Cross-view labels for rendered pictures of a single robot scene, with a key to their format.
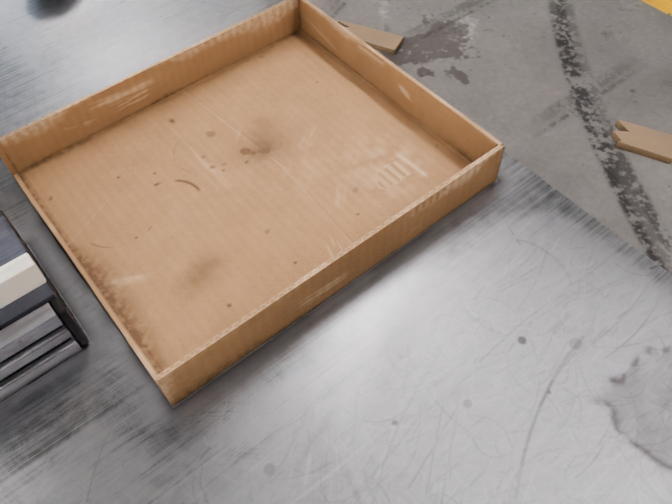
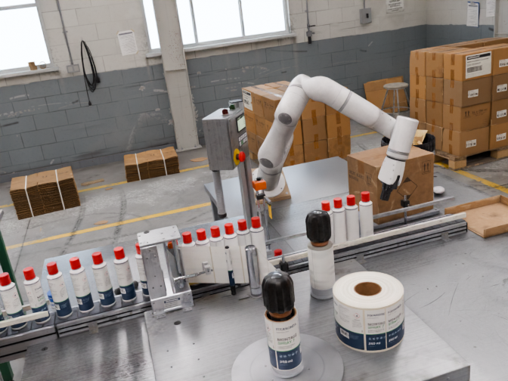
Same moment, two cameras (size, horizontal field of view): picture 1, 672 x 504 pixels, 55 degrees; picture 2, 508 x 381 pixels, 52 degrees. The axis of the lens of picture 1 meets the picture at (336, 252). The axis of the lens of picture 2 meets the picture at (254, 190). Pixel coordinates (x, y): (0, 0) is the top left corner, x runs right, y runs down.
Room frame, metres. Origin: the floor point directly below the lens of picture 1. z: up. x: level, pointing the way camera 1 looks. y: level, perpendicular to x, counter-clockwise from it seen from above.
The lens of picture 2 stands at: (-1.90, 0.23, 1.84)
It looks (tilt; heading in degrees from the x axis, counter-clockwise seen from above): 20 degrees down; 22
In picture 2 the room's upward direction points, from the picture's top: 7 degrees counter-clockwise
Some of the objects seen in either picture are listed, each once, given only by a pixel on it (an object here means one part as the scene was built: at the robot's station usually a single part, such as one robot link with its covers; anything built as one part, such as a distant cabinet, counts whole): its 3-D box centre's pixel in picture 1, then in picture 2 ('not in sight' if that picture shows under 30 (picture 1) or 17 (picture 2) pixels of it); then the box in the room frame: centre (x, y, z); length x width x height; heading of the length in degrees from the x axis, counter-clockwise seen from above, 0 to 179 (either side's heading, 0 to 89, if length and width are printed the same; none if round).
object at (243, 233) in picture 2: not in sight; (244, 245); (-0.30, 0.96, 0.98); 0.05 x 0.05 x 0.20
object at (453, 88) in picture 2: not in sight; (476, 100); (4.07, 0.00, 0.57); 1.20 x 0.85 x 1.14; 129
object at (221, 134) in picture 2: not in sight; (227, 138); (-0.23, 1.00, 1.38); 0.17 x 0.10 x 0.19; 2
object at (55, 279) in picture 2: not in sight; (58, 289); (-0.71, 1.50, 0.98); 0.05 x 0.05 x 0.20
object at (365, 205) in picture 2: not in sight; (366, 216); (0.00, 0.55, 0.98); 0.05 x 0.05 x 0.20
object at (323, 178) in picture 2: not in sight; (299, 193); (0.66, 1.02, 0.81); 0.90 x 0.90 x 0.04; 37
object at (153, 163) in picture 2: not in sight; (150, 163); (3.33, 3.71, 0.11); 0.65 x 0.54 x 0.22; 124
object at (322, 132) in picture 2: not in sight; (294, 126); (3.62, 1.92, 0.45); 1.20 x 0.84 x 0.89; 39
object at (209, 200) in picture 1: (247, 161); (493, 215); (0.36, 0.07, 0.85); 0.30 x 0.26 x 0.04; 127
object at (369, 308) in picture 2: not in sight; (368, 310); (-0.60, 0.46, 0.95); 0.20 x 0.20 x 0.14
